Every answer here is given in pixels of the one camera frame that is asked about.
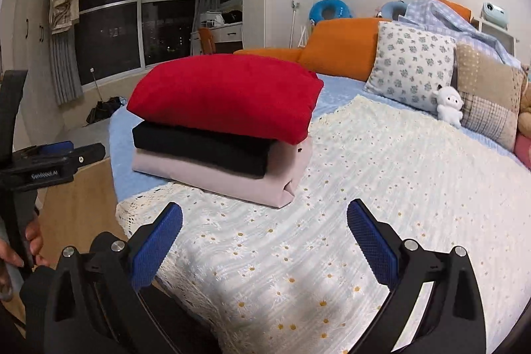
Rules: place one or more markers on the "light blue bed sheet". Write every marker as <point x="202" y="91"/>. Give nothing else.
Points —
<point x="124" y="154"/>

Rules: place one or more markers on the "white retro monitor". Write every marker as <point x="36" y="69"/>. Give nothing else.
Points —
<point x="503" y="36"/>

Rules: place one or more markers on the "folded pink garment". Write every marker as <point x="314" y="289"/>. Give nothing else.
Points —
<point x="276" y="189"/>

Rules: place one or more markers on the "orange sofa bed frame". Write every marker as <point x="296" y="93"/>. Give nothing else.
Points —
<point x="339" y="47"/>

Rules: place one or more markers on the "brown bear plush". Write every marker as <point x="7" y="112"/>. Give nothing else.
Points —
<point x="524" y="116"/>

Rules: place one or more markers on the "beige patchwork pillow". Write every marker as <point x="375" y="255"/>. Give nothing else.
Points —
<point x="491" y="92"/>

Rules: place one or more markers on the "floral white pillow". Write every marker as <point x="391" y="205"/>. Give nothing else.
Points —
<point x="410" y="65"/>

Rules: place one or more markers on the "teal mini projector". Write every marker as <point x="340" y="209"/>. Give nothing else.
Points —
<point x="492" y="13"/>

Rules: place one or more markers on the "red polo sweater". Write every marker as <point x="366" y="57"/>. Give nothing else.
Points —
<point x="243" y="95"/>

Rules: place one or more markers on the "white desk by window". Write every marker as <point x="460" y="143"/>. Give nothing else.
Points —
<point x="227" y="38"/>

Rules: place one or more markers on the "small white plush sheep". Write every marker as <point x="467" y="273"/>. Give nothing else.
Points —
<point x="449" y="105"/>

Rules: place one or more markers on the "white daisy eyelet blanket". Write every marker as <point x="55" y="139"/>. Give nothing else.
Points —
<point x="294" y="279"/>

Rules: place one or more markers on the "light blue neck pillow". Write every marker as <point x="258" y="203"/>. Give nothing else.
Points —
<point x="393" y="10"/>

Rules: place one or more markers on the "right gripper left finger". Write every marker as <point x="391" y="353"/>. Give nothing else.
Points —
<point x="94" y="304"/>

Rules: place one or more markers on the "folded black garment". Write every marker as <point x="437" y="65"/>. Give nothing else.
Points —
<point x="230" y="152"/>

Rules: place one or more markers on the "orange chair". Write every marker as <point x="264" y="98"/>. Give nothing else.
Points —
<point x="208" y="46"/>

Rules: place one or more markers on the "pink strawberry bear plush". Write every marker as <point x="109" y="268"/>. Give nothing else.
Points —
<point x="522" y="150"/>

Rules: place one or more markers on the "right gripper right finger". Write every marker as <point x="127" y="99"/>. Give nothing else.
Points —
<point x="453" y="318"/>

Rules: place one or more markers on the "blue checkered blanket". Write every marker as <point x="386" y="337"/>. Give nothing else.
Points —
<point x="436" y="17"/>

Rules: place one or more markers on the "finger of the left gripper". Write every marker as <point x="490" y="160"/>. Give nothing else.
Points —
<point x="58" y="148"/>
<point x="85" y="155"/>

